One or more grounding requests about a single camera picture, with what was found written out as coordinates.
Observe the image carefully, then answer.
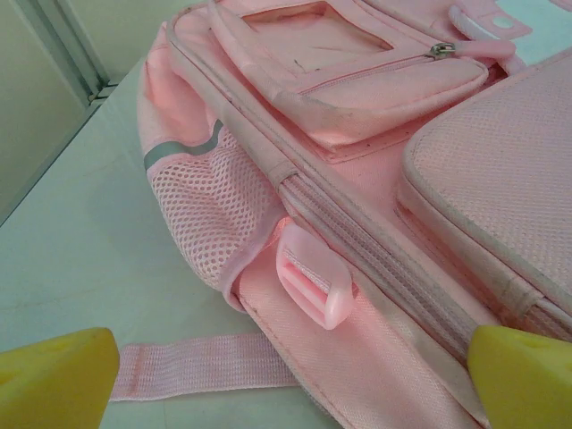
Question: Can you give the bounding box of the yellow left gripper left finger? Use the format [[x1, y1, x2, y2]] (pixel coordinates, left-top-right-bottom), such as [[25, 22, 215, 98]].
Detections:
[[0, 327, 121, 429]]

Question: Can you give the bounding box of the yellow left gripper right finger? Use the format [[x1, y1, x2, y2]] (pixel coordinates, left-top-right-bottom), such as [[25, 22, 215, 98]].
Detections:
[[467, 324, 572, 429]]

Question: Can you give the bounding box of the pink student backpack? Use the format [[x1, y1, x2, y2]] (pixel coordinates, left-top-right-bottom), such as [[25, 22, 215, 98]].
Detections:
[[109, 0, 572, 429]]

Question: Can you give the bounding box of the aluminium frame corner post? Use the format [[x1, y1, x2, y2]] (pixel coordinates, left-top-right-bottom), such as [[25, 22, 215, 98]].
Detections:
[[17, 0, 113, 106]]

